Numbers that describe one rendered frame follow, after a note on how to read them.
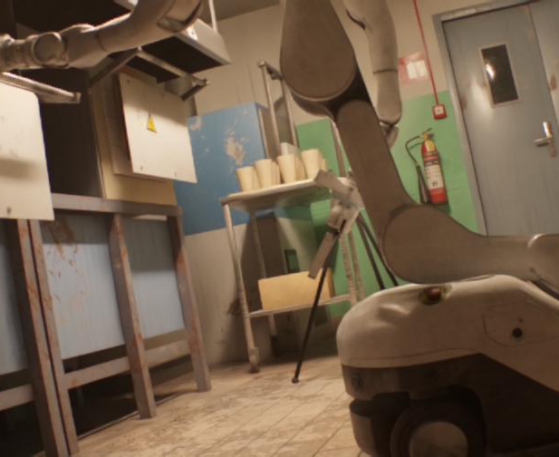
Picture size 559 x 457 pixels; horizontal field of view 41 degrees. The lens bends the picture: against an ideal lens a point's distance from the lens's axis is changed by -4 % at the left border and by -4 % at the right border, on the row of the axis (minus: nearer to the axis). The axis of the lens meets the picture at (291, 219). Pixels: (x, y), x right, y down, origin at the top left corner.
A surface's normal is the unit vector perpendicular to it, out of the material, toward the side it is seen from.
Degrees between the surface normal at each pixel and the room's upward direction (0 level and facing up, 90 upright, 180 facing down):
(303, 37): 90
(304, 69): 90
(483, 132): 90
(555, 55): 90
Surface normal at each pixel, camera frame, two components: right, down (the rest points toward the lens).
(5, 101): 0.94, -0.20
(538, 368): -0.11, -0.06
